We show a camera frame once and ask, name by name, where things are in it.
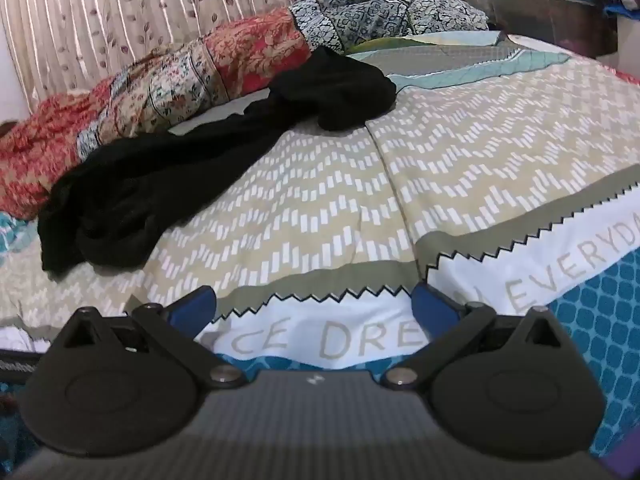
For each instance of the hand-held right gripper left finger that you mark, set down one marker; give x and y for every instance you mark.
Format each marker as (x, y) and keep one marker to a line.
(192, 306)

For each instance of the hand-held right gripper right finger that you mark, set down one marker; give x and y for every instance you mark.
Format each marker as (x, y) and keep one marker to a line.
(431, 306)

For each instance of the black pants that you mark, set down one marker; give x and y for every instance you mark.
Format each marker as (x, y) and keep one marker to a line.
(175, 160)

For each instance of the person's teal clothing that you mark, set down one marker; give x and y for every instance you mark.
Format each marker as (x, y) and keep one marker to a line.
(10, 425)

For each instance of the zigzag patterned bedsheet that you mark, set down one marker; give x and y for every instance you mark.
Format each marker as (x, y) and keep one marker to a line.
(475, 150)

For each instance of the patchwork floral quilt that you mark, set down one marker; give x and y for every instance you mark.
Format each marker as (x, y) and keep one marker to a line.
(240, 60)

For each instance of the beige leaf print curtain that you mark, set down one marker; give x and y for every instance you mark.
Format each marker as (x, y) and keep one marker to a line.
(100, 10)

